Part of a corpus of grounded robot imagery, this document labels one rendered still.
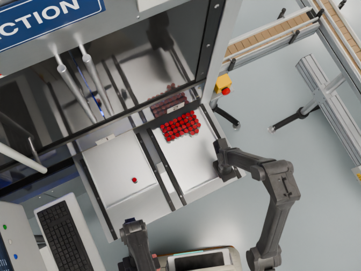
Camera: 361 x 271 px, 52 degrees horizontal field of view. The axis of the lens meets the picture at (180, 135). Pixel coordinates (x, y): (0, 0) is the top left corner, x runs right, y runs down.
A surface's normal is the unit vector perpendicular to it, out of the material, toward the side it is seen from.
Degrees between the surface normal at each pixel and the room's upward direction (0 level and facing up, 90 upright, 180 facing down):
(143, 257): 41
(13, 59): 90
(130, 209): 0
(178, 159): 0
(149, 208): 0
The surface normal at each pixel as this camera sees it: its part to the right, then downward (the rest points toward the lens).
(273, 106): 0.04, -0.25
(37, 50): 0.44, 0.87
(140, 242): -0.02, -0.83
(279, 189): 0.11, -0.44
